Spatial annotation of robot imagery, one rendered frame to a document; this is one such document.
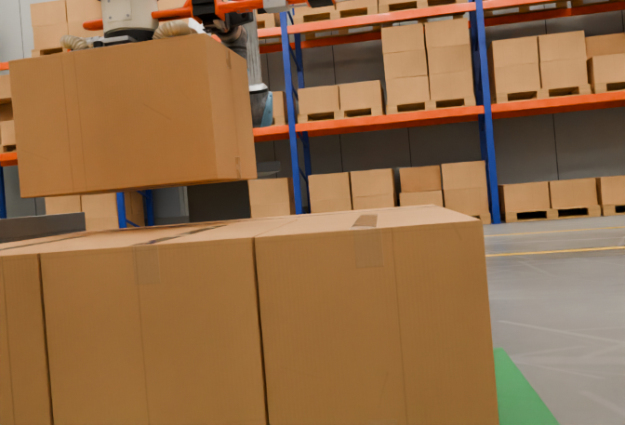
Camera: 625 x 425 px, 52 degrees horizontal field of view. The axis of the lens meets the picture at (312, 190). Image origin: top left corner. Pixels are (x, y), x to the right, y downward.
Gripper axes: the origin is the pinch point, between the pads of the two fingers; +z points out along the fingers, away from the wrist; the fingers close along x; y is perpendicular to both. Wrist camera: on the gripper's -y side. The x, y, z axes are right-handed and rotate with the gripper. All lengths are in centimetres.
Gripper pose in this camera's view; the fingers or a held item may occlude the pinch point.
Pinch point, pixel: (216, 8)
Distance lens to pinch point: 205.1
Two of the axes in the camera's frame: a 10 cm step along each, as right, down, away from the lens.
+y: -9.9, 0.8, 1.1
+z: -1.1, 0.1, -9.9
